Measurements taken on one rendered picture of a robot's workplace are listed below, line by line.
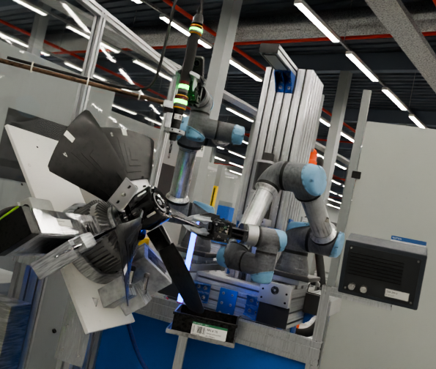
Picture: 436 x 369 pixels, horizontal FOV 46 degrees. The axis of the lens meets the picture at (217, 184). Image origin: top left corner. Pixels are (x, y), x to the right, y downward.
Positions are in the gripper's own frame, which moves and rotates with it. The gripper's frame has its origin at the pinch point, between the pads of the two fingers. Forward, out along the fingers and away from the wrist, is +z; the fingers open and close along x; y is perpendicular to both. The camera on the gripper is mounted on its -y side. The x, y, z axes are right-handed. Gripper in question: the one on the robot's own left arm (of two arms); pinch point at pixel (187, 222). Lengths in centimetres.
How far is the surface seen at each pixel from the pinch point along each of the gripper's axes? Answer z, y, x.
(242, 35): -263, -971, -312
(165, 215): 11.2, 18.0, -3.2
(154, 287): 6.2, 2.4, 23.1
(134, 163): 21.3, -1.0, -15.6
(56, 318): 33, -79, 67
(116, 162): 28.5, 16.8, -15.4
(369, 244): -58, 19, -7
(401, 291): -69, 26, 6
